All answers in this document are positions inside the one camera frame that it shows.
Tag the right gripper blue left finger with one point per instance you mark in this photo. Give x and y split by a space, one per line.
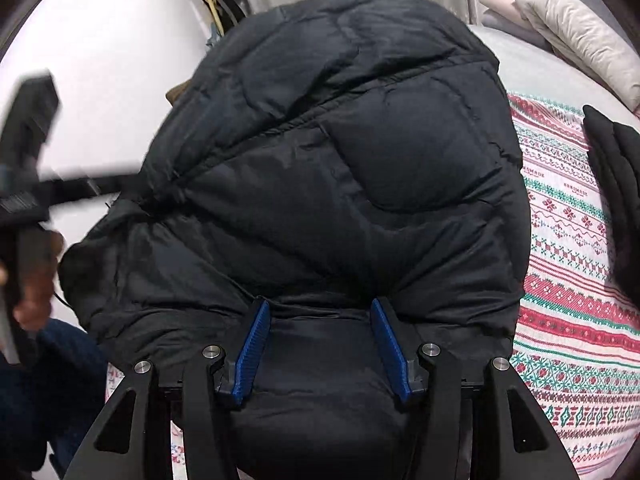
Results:
245 362

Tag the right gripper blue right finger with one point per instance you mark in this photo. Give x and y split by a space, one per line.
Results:
390 337

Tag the black quilted puffer jacket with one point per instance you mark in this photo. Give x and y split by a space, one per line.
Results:
278 64

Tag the dark blue sleeve forearm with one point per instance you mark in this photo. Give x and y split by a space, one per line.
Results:
51 400

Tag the person's left hand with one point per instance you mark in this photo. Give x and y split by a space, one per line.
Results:
33 307

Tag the brown folded coat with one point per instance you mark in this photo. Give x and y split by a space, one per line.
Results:
173 94

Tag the red green patterned blanket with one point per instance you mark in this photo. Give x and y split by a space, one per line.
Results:
570 284

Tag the black folded garment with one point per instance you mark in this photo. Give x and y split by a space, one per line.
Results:
613 155

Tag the grey bed sheet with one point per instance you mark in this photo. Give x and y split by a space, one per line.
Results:
529 70

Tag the cream quilted pillow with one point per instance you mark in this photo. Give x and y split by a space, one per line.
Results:
583 38

